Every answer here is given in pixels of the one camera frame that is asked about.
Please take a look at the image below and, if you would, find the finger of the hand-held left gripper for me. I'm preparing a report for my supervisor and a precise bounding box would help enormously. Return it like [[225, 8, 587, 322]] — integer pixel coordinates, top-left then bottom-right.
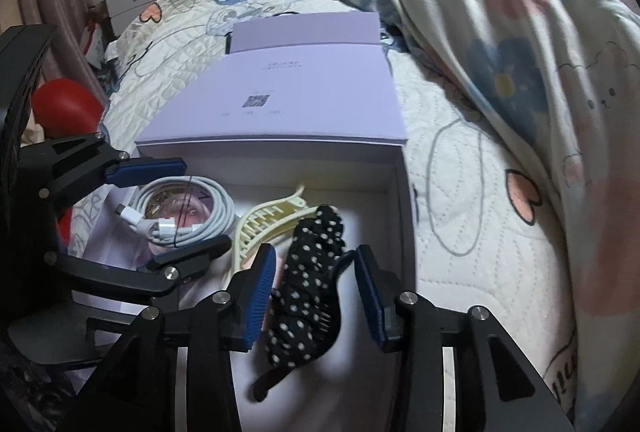
[[20, 132, 188, 213], [42, 235, 233, 308]]

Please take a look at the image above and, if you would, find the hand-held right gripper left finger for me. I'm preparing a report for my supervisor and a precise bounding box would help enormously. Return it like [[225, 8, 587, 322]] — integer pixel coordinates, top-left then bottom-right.
[[75, 245, 278, 432]]

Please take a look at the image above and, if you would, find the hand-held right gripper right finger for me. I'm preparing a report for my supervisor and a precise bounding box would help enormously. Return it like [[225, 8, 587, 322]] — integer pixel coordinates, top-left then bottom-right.
[[355, 245, 576, 432]]

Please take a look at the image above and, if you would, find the polka dot black scrunchie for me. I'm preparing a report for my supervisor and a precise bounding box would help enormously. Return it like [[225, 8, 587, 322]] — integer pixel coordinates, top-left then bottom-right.
[[252, 205, 351, 403]]

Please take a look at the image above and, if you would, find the pink round jar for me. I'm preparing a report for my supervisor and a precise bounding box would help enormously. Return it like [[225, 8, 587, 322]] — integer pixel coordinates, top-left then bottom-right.
[[167, 195, 211, 228]]

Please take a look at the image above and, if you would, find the white charging cable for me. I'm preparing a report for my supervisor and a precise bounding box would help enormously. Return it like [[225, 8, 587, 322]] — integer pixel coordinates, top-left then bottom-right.
[[116, 175, 237, 247]]

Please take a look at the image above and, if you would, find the cream hair claw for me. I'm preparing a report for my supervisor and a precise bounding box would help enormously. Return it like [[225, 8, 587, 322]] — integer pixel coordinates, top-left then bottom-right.
[[231, 183, 321, 273]]

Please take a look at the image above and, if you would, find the lavender cardboard box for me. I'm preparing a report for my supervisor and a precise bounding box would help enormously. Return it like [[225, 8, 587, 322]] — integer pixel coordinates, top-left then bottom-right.
[[70, 11, 418, 432]]

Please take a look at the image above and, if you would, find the red chair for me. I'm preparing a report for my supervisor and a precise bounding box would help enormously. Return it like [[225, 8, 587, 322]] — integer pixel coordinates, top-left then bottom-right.
[[32, 80, 106, 238]]

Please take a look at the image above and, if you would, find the dark patterned cloth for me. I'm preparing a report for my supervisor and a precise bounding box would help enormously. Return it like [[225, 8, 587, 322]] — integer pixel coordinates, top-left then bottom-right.
[[0, 342, 86, 432]]

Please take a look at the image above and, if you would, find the floral duvet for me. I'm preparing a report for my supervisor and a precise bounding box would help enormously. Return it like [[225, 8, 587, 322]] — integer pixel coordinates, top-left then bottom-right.
[[330, 0, 640, 423]]

